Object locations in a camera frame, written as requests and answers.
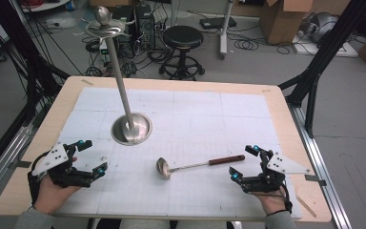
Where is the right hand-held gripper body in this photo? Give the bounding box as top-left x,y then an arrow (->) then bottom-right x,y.
241,148 -> 312,195

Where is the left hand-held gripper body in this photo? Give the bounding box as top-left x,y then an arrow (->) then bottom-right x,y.
31,140 -> 93,189

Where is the metal ladle with brown handle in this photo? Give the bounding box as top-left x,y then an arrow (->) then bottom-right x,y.
155,154 -> 246,181

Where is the person's right hand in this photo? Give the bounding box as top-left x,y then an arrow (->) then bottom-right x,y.
253,186 -> 293,217

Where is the person's left hand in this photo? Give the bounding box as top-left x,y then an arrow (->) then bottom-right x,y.
32,176 -> 82,216

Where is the black tape piece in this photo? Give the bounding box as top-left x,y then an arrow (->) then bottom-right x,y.
8,160 -> 32,170
304,174 -> 328,187

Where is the thin wooden stick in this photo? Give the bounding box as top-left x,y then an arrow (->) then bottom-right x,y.
295,195 -> 317,219

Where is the tall metal utensil stand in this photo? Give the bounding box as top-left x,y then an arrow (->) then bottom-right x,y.
85,5 -> 153,147

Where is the white gridded mat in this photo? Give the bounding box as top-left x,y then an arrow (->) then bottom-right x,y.
55,87 -> 303,220

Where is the white stand pole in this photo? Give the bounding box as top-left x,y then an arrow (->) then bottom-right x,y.
218,0 -> 235,61

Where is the large open cardboard box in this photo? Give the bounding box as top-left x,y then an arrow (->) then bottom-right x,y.
258,0 -> 315,46

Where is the black round stool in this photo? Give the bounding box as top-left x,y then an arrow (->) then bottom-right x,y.
157,25 -> 206,81

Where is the black flat box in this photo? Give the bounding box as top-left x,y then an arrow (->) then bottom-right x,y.
199,16 -> 238,31

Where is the black computer tower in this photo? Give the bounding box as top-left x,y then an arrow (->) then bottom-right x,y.
134,3 -> 157,52

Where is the grey round device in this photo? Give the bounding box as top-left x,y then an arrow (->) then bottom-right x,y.
300,11 -> 340,45

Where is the white round table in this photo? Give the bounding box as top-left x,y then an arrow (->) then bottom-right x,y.
20,0 -> 71,13

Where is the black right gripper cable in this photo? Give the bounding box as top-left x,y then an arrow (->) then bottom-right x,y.
277,176 -> 294,214

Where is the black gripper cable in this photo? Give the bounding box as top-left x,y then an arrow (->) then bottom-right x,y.
277,176 -> 294,214
27,152 -> 51,208

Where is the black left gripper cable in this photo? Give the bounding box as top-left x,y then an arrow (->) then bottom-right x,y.
27,152 -> 51,208

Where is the aluminium rail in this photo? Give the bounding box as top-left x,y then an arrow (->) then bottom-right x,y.
289,104 -> 353,229
0,124 -> 35,209

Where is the black metal frame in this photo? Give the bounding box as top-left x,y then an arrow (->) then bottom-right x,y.
278,0 -> 366,138
0,0 -> 71,182

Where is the coiled black cable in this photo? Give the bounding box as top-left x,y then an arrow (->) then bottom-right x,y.
234,37 -> 259,52

